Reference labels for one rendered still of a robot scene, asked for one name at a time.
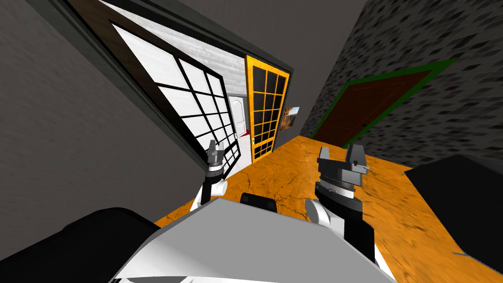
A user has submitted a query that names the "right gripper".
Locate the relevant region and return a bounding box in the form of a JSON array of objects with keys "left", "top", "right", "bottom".
[{"left": 316, "top": 143, "right": 371, "bottom": 189}]

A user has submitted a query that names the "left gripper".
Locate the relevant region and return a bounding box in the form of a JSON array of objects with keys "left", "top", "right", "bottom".
[{"left": 206, "top": 139, "right": 225, "bottom": 171}]

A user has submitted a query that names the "white panel door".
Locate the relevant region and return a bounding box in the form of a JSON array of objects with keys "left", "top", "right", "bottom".
[{"left": 229, "top": 97, "right": 248, "bottom": 139}]

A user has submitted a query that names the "dark brown door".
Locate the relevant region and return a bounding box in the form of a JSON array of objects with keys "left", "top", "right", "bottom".
[{"left": 312, "top": 70, "right": 434, "bottom": 148}]

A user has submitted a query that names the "orange-framed glass door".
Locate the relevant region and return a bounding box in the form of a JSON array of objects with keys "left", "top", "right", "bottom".
[{"left": 244, "top": 55, "right": 291, "bottom": 164}]

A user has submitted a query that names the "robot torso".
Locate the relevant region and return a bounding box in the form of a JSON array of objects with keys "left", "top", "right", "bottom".
[{"left": 109, "top": 192, "right": 397, "bottom": 283}]

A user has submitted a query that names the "black-framed glass door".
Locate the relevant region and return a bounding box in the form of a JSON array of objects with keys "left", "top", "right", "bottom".
[{"left": 109, "top": 20, "right": 243, "bottom": 180}]

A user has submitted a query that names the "small wall picture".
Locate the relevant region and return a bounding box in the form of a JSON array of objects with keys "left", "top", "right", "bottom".
[{"left": 279, "top": 106, "right": 301, "bottom": 131}]

